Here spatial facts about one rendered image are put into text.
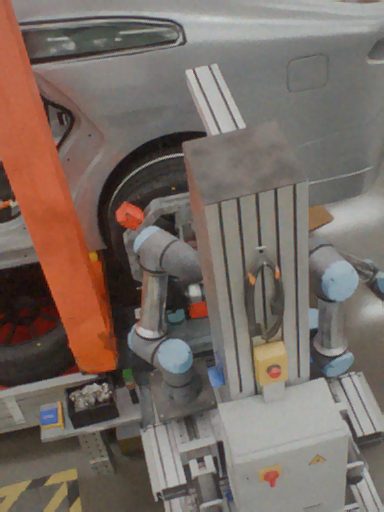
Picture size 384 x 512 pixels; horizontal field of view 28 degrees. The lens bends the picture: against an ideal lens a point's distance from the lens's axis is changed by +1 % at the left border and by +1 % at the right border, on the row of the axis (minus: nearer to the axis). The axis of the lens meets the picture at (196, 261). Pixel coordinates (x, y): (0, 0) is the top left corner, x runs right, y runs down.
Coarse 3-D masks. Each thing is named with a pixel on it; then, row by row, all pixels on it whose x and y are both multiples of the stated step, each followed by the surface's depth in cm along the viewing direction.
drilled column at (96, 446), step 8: (96, 432) 331; (104, 432) 346; (80, 440) 333; (88, 440) 334; (96, 440) 335; (104, 440) 340; (88, 448) 338; (96, 448) 339; (104, 448) 340; (88, 456) 343; (96, 456) 344; (104, 456) 345; (112, 456) 358; (96, 464) 348; (104, 464) 350; (112, 464) 352; (96, 472) 353; (104, 472) 354; (112, 472) 356
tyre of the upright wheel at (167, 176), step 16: (144, 160) 329; (160, 160) 324; (176, 160) 323; (144, 176) 323; (160, 176) 318; (176, 176) 315; (112, 192) 338; (128, 192) 323; (144, 192) 317; (160, 192) 317; (176, 192) 319; (112, 208) 334; (144, 208) 322; (112, 224) 331; (112, 240) 333
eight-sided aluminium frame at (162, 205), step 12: (156, 204) 314; (168, 204) 313; (180, 204) 313; (144, 216) 320; (156, 216) 315; (144, 228) 319; (132, 240) 322; (132, 252) 327; (132, 264) 332; (180, 288) 348
